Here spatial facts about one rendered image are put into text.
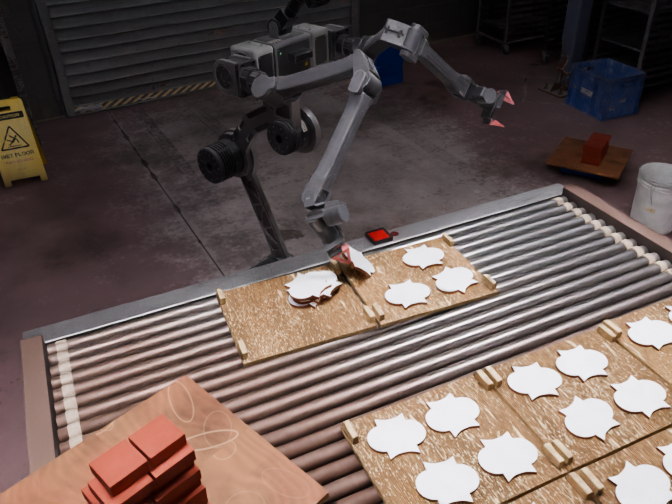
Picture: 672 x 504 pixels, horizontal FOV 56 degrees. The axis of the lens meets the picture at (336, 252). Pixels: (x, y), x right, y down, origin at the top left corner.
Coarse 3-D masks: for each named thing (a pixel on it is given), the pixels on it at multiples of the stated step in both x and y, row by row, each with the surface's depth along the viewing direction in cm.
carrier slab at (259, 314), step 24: (240, 288) 205; (264, 288) 204; (240, 312) 194; (264, 312) 194; (288, 312) 194; (312, 312) 193; (336, 312) 193; (360, 312) 193; (240, 336) 185; (264, 336) 185; (288, 336) 185; (312, 336) 184; (336, 336) 184; (264, 360) 178
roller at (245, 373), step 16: (624, 240) 224; (592, 256) 218; (608, 256) 220; (544, 272) 211; (560, 272) 213; (496, 288) 204; (512, 288) 206; (416, 320) 194; (352, 336) 187; (368, 336) 188; (304, 352) 182; (320, 352) 183; (240, 368) 177; (256, 368) 177; (272, 368) 178; (208, 384) 172; (224, 384) 173; (144, 400) 168; (96, 416) 164; (112, 416) 164; (64, 432) 160; (80, 432) 160
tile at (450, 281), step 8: (448, 272) 207; (456, 272) 207; (464, 272) 206; (440, 280) 203; (448, 280) 203; (456, 280) 203; (464, 280) 203; (472, 280) 203; (440, 288) 200; (448, 288) 200; (456, 288) 200; (464, 288) 199
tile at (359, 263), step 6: (342, 246) 204; (354, 252) 208; (360, 252) 212; (354, 258) 204; (360, 258) 208; (354, 264) 200; (360, 264) 204; (366, 264) 208; (360, 270) 202; (366, 270) 204; (372, 270) 208
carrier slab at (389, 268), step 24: (432, 240) 225; (384, 264) 214; (456, 264) 212; (360, 288) 203; (384, 288) 202; (432, 288) 202; (480, 288) 201; (384, 312) 193; (408, 312) 192; (432, 312) 194
